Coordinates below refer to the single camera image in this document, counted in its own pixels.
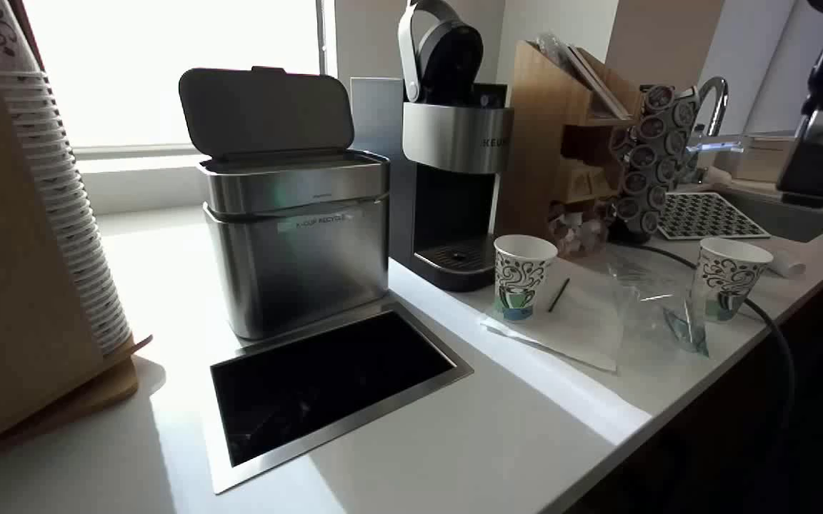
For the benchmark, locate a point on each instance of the chrome faucet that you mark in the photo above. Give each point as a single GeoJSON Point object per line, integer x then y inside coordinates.
{"type": "Point", "coordinates": [713, 95]}

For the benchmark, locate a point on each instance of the grey sink basin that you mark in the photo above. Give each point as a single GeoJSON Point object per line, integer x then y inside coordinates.
{"type": "Point", "coordinates": [791, 217]}

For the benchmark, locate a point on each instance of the bright window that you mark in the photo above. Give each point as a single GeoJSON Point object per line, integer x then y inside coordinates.
{"type": "Point", "coordinates": [173, 67]}

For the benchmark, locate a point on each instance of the clear plastic bag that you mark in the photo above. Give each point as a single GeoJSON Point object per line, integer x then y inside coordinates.
{"type": "Point", "coordinates": [657, 302]}

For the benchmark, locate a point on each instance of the steel framed counter chute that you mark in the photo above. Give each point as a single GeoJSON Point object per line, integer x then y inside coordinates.
{"type": "Point", "coordinates": [325, 381]}

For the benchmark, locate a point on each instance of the tray of creamer cups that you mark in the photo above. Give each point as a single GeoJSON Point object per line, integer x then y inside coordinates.
{"type": "Point", "coordinates": [577, 228]}

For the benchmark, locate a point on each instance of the black stir stick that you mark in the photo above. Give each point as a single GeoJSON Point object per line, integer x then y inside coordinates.
{"type": "Point", "coordinates": [558, 295]}

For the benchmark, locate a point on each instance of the stainless steel lidded bin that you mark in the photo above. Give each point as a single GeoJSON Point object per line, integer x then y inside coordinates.
{"type": "Point", "coordinates": [298, 257]}

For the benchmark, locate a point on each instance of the wooden cup dispenser box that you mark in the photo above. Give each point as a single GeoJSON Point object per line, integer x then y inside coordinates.
{"type": "Point", "coordinates": [0, 285]}

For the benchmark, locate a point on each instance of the wooden pod organizer rack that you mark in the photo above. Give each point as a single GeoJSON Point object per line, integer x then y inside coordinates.
{"type": "Point", "coordinates": [535, 144]}

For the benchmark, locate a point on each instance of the coffee pods in rack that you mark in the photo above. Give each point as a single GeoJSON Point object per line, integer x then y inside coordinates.
{"type": "Point", "coordinates": [656, 160]}

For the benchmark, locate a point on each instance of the patterned paper coffee cup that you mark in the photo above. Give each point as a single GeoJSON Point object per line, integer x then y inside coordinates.
{"type": "Point", "coordinates": [524, 274]}
{"type": "Point", "coordinates": [730, 274]}

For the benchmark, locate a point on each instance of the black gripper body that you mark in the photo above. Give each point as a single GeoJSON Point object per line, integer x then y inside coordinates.
{"type": "Point", "coordinates": [821, 158]}

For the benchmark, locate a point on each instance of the tall stack of paper cups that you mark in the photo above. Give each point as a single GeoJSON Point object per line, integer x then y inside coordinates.
{"type": "Point", "coordinates": [57, 210]}

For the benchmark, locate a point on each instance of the white paper napkin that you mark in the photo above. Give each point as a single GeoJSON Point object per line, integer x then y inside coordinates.
{"type": "Point", "coordinates": [583, 328]}

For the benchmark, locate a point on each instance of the black silver coffee machine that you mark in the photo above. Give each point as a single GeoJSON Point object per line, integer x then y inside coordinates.
{"type": "Point", "coordinates": [448, 137]}

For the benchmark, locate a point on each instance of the black white patterned mat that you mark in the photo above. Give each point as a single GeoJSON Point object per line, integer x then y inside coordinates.
{"type": "Point", "coordinates": [706, 217]}

